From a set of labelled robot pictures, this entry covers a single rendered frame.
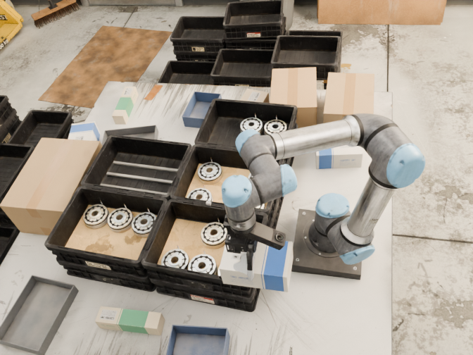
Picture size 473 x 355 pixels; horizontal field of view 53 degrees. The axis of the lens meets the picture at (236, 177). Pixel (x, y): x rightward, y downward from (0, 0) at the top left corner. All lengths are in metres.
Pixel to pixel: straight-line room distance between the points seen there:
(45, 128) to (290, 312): 2.12
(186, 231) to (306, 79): 0.99
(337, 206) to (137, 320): 0.83
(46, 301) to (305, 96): 1.44
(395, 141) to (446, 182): 1.79
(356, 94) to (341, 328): 1.08
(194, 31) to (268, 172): 2.68
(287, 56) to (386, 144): 1.90
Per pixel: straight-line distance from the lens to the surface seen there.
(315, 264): 1.86
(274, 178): 1.20
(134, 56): 4.38
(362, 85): 2.38
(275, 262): 1.42
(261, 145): 1.28
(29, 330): 2.06
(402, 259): 2.79
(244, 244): 1.32
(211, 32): 3.76
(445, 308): 2.70
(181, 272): 1.68
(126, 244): 1.93
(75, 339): 1.97
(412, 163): 1.38
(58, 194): 2.12
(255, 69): 3.31
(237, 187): 1.17
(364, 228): 1.60
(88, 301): 2.02
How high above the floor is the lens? 2.35
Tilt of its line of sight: 49 degrees down
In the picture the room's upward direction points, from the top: 10 degrees counter-clockwise
